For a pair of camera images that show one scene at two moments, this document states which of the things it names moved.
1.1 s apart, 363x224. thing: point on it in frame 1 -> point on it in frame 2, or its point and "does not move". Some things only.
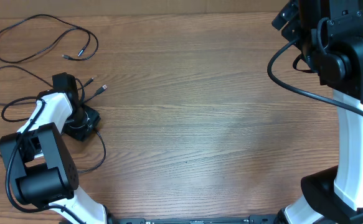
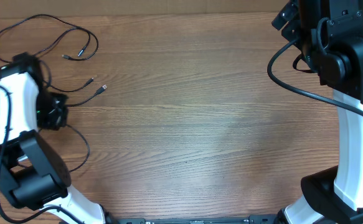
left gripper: (80, 133) -> (60, 118)
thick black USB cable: (80, 171) -> (80, 164)
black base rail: (261, 219) does not move
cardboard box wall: (136, 7) does not move
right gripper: (292, 28) does not move
